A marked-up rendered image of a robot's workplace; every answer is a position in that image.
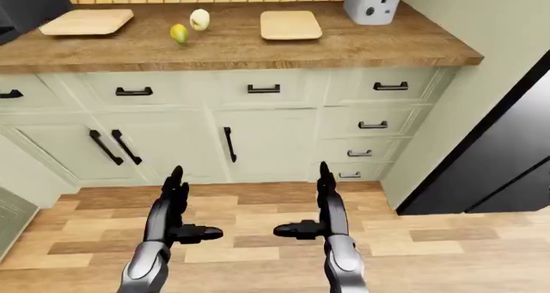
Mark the small wooden cutting board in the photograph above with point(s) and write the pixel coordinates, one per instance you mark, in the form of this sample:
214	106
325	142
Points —
290	25

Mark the yellow green mango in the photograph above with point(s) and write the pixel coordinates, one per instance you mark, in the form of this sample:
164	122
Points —
179	33

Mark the large wooden cutting board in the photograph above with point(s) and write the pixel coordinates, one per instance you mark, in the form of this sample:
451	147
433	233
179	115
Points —
88	21

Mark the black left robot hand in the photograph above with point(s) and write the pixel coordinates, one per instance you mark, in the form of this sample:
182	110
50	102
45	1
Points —
165	209

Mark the pale green kitchen cabinet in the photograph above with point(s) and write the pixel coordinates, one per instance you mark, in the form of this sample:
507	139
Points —
223	125

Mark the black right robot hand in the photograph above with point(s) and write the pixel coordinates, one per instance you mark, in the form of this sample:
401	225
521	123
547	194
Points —
331	209

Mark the grey ribbed panel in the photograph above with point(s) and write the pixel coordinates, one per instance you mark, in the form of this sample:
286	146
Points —
15	215

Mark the black appliance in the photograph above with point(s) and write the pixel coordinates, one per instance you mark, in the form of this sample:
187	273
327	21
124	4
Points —
26	9

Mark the black refrigerator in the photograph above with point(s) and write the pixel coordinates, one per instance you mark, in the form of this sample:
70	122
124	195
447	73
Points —
494	151

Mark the grey kitchen appliance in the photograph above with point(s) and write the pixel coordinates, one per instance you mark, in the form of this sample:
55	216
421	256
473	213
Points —
373	3

